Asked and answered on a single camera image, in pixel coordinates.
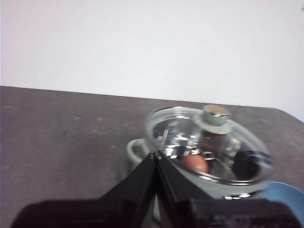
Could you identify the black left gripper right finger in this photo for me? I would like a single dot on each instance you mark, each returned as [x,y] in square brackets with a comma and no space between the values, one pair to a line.
[213,213]

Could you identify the glass lid with green knob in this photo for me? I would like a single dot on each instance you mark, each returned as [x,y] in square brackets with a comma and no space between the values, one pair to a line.
[213,123]

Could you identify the brown egg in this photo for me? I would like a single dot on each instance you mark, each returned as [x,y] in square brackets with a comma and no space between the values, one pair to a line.
[196,164]

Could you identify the pale green electric steamer pot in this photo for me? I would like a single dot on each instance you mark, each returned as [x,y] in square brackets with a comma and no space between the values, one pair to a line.
[228,190]

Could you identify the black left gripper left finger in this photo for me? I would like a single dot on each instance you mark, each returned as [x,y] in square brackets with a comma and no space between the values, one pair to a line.
[114,209]

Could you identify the blue ribbed bowl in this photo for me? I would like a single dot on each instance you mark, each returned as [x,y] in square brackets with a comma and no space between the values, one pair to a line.
[285,192]

